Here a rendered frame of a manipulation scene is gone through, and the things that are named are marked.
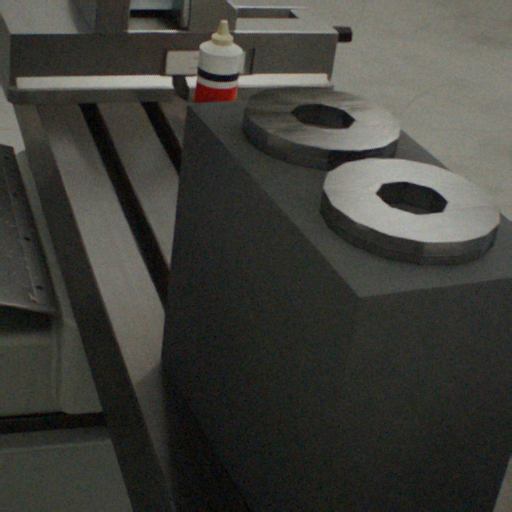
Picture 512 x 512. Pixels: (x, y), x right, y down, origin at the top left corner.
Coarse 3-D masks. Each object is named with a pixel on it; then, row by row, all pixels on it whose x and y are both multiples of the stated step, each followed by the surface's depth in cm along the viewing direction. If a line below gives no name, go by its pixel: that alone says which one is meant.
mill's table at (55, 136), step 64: (64, 128) 107; (128, 128) 108; (64, 192) 96; (128, 192) 102; (64, 256) 97; (128, 256) 88; (128, 320) 80; (128, 384) 74; (128, 448) 75; (192, 448) 69
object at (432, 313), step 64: (192, 128) 67; (256, 128) 62; (320, 128) 66; (384, 128) 64; (192, 192) 68; (256, 192) 59; (320, 192) 59; (384, 192) 58; (448, 192) 58; (192, 256) 69; (256, 256) 60; (320, 256) 54; (384, 256) 54; (448, 256) 54; (192, 320) 70; (256, 320) 61; (320, 320) 54; (384, 320) 52; (448, 320) 53; (192, 384) 71; (256, 384) 62; (320, 384) 55; (384, 384) 54; (448, 384) 56; (256, 448) 63; (320, 448) 55; (384, 448) 56; (448, 448) 58
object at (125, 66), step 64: (0, 0) 116; (64, 0) 118; (128, 0) 110; (256, 0) 126; (0, 64) 115; (64, 64) 111; (128, 64) 113; (192, 64) 116; (256, 64) 118; (320, 64) 121
